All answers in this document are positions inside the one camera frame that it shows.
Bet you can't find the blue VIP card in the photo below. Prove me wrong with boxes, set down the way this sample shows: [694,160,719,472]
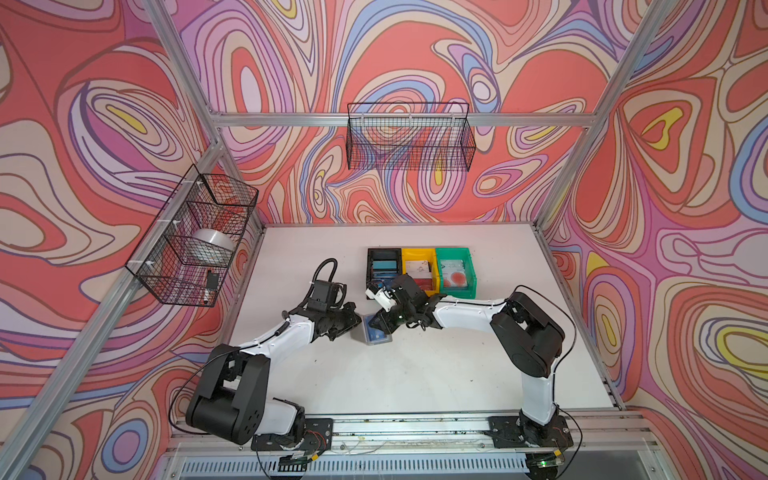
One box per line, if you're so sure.
[366,326,391,344]

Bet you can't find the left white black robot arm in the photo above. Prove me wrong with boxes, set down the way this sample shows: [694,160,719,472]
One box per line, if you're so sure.
[185,258,362,449]

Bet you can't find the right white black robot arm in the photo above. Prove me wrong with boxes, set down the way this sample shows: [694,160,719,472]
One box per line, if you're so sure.
[366,274,573,450]

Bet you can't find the blue cards in black bin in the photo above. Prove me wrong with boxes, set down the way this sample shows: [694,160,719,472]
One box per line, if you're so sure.
[369,249,401,287]

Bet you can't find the card in green bin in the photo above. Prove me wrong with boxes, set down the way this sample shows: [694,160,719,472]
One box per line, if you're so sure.
[440,259,469,289]

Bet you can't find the black plastic bin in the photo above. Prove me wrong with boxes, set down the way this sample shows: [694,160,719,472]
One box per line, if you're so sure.
[365,248,402,292]

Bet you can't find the yellow plastic bin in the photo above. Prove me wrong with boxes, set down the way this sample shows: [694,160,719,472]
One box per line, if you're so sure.
[401,248,440,295]

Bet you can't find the green plastic bin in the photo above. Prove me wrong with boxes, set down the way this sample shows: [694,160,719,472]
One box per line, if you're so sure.
[436,247,478,299]

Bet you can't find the small black device in basket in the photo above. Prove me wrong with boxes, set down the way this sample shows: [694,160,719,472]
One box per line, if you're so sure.
[205,270,220,295]

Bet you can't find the white tape roll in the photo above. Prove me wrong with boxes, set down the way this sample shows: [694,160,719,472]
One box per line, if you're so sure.
[192,228,235,251]

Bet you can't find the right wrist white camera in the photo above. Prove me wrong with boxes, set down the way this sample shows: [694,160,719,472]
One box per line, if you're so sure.
[365,287,396,309]

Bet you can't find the aluminium front rail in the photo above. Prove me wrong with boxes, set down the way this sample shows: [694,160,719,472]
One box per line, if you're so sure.
[170,410,658,457]

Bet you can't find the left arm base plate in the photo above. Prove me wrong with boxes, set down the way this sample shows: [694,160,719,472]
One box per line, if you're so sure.
[251,417,334,454]

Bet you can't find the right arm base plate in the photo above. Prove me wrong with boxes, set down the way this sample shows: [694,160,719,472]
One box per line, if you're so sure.
[483,414,574,450]

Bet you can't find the left black wire basket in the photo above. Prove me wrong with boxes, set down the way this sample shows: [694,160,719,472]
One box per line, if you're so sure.
[125,165,259,307]

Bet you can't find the black wire basket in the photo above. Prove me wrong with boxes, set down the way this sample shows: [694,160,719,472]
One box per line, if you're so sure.
[125,165,259,307]
[346,100,476,172]

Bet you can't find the back black wire basket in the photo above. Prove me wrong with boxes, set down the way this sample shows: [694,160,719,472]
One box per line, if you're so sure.
[346,100,476,172]

